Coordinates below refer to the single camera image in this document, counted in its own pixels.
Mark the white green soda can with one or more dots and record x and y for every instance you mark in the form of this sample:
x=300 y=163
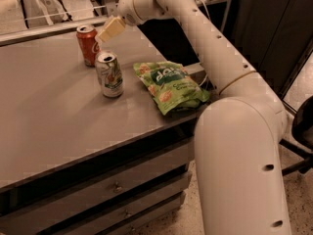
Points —
x=109 y=74

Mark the green snack bag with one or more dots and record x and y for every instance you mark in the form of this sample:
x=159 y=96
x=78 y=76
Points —
x=170 y=86

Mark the grey drawer cabinet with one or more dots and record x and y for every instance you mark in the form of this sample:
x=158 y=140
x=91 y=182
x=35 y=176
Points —
x=107 y=195

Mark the red coke can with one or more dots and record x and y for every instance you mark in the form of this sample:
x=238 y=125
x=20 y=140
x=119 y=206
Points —
x=86 y=37

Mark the black office chair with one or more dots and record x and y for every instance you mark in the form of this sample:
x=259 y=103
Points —
x=302 y=132

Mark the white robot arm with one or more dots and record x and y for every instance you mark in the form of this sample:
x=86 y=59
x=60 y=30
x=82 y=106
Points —
x=236 y=137

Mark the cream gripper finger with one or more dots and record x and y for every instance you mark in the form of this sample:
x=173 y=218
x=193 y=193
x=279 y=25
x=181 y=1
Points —
x=111 y=28

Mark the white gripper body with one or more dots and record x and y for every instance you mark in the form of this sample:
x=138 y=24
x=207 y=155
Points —
x=126 y=8

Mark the metal rail frame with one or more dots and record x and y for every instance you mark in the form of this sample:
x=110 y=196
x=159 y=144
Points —
x=40 y=14

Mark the dark cabinet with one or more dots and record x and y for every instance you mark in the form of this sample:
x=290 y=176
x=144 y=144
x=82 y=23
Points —
x=273 y=35

